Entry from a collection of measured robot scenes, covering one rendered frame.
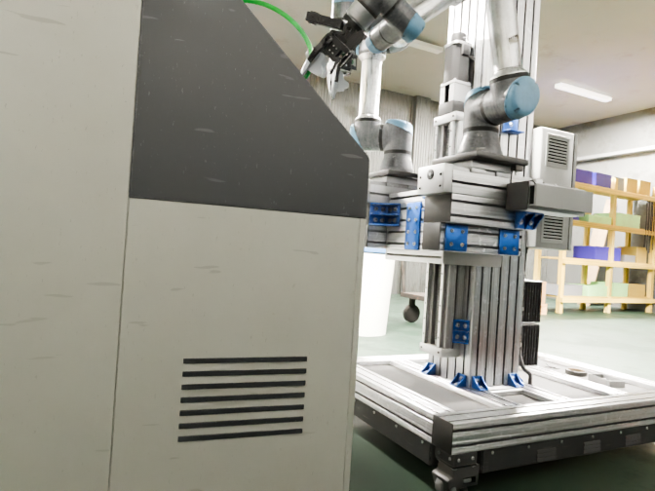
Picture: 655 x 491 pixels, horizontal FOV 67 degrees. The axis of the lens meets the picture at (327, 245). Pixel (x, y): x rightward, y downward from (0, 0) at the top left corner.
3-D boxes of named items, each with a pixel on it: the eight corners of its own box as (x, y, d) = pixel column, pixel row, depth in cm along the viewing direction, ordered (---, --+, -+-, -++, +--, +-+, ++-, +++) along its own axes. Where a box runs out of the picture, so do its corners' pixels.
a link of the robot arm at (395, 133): (409, 149, 204) (411, 116, 205) (377, 149, 209) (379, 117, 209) (413, 155, 216) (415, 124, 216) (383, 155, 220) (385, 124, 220)
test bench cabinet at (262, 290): (347, 521, 129) (366, 218, 130) (103, 556, 109) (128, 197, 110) (278, 426, 195) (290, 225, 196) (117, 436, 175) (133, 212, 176)
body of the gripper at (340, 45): (334, 66, 140) (365, 31, 136) (314, 45, 141) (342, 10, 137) (341, 69, 147) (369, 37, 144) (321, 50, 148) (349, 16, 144)
